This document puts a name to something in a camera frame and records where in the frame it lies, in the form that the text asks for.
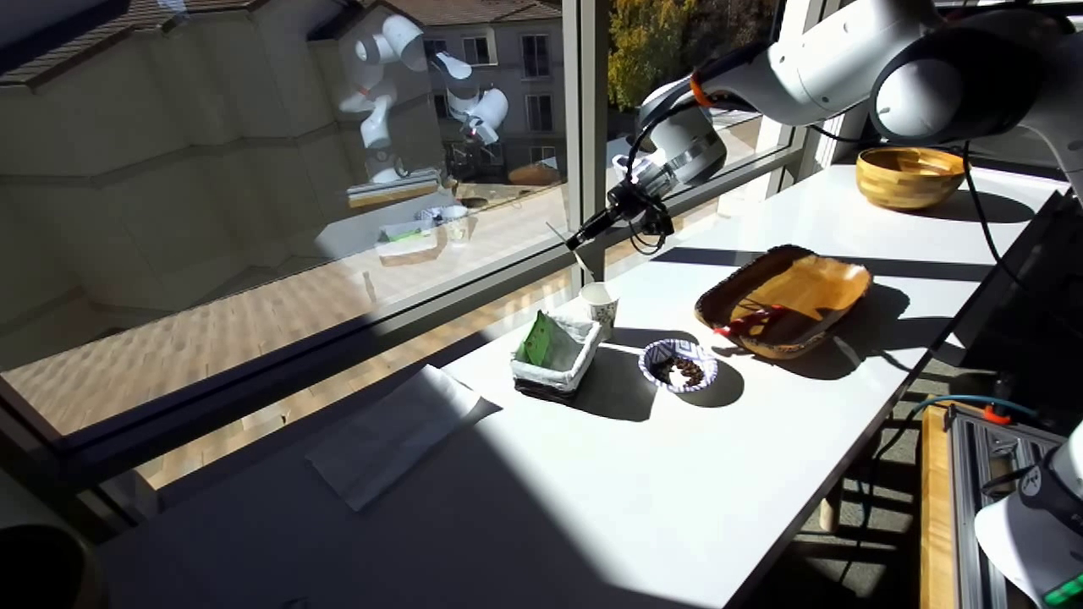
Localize coffee print paper cup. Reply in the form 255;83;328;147
577;282;621;334

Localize red stick packet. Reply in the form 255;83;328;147
714;307;771;345

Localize window frame post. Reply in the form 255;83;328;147
557;0;613;283

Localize black monitor box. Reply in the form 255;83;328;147
961;184;1083;441

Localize light wooden plank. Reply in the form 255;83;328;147
916;404;963;609

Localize white folded cloth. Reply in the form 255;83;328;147
302;361;504;516

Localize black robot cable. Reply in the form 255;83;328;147
959;139;1011;270

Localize blue patterned paper bowl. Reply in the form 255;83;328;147
635;333;721;397

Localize cream plastic spoon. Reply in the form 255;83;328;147
546;220;598;283

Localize dark woven basket white liner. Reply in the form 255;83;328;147
507;307;606;397

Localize brown coffee beans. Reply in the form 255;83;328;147
648;349;712;388

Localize green packet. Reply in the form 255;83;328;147
516;310;577;374

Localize brown wooden tray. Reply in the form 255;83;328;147
690;242;877;365

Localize round wooden bowl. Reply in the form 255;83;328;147
854;142;974;217

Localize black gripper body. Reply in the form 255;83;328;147
595;176;679;250

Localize white rounded device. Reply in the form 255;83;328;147
971;420;1083;609

